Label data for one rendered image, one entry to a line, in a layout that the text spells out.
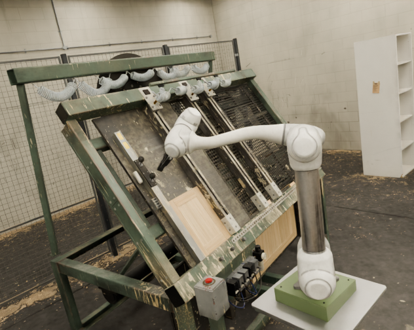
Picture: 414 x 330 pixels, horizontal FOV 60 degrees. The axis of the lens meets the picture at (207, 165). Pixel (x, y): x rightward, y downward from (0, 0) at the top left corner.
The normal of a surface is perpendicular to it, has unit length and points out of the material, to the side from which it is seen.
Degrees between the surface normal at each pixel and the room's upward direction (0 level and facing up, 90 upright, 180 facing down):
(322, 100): 90
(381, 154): 90
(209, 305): 90
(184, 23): 90
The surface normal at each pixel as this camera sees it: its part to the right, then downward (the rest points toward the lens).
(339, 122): -0.72, 0.29
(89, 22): 0.67, 0.06
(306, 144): -0.25, 0.13
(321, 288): -0.22, 0.33
